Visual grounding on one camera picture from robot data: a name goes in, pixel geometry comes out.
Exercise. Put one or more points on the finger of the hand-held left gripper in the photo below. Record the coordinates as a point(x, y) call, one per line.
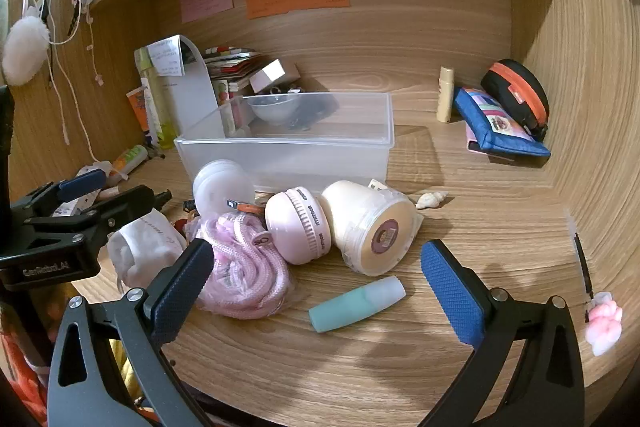
point(80, 186)
point(125, 204)

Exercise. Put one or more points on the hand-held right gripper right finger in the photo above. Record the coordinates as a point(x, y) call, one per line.
point(452, 294)

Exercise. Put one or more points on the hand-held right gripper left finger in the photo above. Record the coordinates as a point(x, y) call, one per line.
point(182, 287)

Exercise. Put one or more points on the white cloth bag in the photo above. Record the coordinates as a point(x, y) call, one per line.
point(140, 247)

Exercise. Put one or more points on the white round plastic container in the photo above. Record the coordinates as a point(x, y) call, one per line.
point(220, 187)

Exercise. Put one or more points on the small seashell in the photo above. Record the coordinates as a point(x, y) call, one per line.
point(430, 200)

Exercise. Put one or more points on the teal squeeze bottle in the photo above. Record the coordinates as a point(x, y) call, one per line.
point(350, 304)

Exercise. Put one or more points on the cream tub with lid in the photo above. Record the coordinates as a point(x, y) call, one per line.
point(360, 217)

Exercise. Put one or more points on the pink round device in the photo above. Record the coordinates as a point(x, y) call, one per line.
point(292, 227)

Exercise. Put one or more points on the clear plastic storage box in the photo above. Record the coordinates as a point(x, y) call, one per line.
point(300, 157)

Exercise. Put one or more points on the wooden desktop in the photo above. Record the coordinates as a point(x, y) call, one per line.
point(350, 377)

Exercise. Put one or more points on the white printed box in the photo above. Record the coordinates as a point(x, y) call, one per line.
point(75, 204)

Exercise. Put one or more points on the green and orange tube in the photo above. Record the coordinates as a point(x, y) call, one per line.
point(130, 158)

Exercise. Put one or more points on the orange carton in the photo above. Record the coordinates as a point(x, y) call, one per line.
point(137, 109)

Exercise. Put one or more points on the yellow-green bottle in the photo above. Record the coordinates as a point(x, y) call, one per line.
point(157, 107)

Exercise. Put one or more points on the orange cloth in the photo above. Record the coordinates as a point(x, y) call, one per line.
point(22, 372)

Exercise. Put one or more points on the white plastic file stand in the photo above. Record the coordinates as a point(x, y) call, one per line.
point(195, 97)

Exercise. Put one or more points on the white fluffy pompom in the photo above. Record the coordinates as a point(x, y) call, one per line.
point(22, 47)

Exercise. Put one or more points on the white paper receipt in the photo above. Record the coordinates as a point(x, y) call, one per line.
point(167, 57)

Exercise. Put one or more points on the pink card case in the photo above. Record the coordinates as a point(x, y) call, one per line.
point(472, 142)

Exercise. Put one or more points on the pink plush toy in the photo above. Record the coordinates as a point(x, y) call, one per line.
point(605, 322)

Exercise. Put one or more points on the blue patchwork pouch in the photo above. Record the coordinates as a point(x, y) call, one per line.
point(492, 132)

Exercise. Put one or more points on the stack of books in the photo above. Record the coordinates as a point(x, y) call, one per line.
point(232, 67)

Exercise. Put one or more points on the clear plastic bowl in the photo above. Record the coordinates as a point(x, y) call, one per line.
point(272, 109)

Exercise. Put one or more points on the small white cardboard box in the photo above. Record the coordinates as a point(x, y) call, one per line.
point(272, 74)

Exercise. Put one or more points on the metal keyring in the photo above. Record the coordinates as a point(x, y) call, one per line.
point(285, 89)

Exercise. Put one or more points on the cream lotion bottle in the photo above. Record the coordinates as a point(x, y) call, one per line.
point(444, 97)

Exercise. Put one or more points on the black case with orange zipper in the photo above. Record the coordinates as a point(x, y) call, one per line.
point(510, 92)

